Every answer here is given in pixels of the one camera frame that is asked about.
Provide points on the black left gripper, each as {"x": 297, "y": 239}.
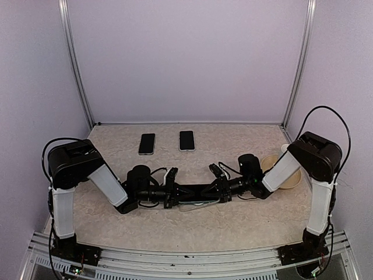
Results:
{"x": 170, "y": 196}

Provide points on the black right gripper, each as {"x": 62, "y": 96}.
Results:
{"x": 223, "y": 189}

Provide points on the clear case horizontal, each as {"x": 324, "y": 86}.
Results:
{"x": 192, "y": 206}

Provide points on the lavender phone case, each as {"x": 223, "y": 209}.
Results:
{"x": 179, "y": 141}

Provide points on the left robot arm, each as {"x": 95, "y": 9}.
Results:
{"x": 78, "y": 160}

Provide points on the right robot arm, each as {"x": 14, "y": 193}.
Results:
{"x": 320, "y": 158}

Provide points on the beige round plate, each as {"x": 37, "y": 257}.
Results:
{"x": 268, "y": 162}

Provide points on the light blue cup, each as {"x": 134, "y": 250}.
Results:
{"x": 282, "y": 151}

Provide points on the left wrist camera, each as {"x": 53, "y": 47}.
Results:
{"x": 169, "y": 177}

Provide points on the front aluminium rail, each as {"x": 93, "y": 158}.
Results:
{"x": 114, "y": 263}

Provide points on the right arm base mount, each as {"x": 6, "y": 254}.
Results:
{"x": 312, "y": 246}

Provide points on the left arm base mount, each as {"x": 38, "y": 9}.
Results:
{"x": 70, "y": 249}

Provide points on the right aluminium frame post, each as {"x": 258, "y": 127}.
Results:
{"x": 306, "y": 38}

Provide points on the aluminium frame post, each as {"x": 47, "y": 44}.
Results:
{"x": 67, "y": 28}
{"x": 306, "y": 38}

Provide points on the left aluminium frame post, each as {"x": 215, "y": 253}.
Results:
{"x": 67, "y": 28}

